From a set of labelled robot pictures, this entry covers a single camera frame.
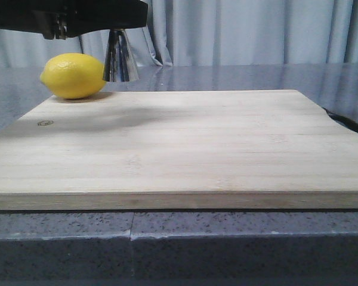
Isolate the steel double jigger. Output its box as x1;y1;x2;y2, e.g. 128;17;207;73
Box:
103;29;139;82

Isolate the wooden cutting board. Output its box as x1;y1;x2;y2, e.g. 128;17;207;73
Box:
0;90;358;210

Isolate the yellow lemon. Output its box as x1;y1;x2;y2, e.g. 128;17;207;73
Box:
39;53;106;100

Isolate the grey curtain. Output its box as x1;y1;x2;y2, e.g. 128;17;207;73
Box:
0;0;358;69

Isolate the black cable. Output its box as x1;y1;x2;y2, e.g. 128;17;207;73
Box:
321;107;358;141

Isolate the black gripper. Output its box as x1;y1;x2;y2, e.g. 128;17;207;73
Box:
0;1;148;39

